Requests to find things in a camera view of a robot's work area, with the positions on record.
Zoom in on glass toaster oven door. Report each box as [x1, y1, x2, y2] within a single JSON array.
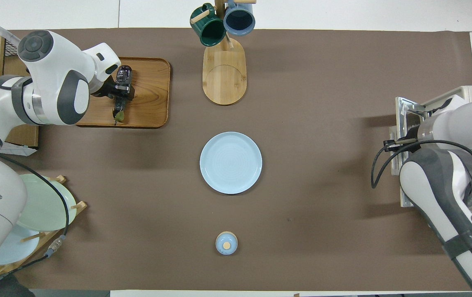
[[389, 97, 427, 208]]

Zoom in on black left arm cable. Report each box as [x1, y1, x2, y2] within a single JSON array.
[[0, 80, 70, 290]]

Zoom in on dark green mug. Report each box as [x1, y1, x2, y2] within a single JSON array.
[[190, 3, 227, 47]]

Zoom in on blue grey mug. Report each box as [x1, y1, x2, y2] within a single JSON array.
[[223, 0, 256, 37]]

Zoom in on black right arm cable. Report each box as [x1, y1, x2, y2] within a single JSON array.
[[371, 139, 472, 190]]

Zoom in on light blue racked plate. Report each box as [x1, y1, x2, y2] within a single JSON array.
[[0, 225, 41, 266]]

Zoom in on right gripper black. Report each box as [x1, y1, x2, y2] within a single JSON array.
[[402, 124, 423, 143]]

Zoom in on small blue lidded jar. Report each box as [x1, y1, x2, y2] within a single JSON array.
[[215, 231, 238, 256]]

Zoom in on light blue round plate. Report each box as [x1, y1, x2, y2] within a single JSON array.
[[200, 132, 263, 195]]

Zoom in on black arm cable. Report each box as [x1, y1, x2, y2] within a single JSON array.
[[0, 80, 70, 290], [371, 139, 472, 190]]

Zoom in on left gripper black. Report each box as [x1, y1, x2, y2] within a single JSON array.
[[91, 79, 135, 102]]

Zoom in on wooden plate rack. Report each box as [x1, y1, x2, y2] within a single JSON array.
[[0, 175, 87, 276]]

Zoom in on brown table mat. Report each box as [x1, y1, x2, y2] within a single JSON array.
[[0, 28, 472, 292]]

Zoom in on rectangular wooden tray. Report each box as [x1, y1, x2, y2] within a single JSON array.
[[75, 57, 171, 129]]

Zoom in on pale green racked plate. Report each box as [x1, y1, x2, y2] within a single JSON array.
[[15, 174, 78, 232]]

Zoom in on wooden mug tree stand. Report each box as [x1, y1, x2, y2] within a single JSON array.
[[190, 0, 257, 106]]

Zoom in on dark purple eggplant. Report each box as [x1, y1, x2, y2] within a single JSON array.
[[113, 65, 133, 125]]

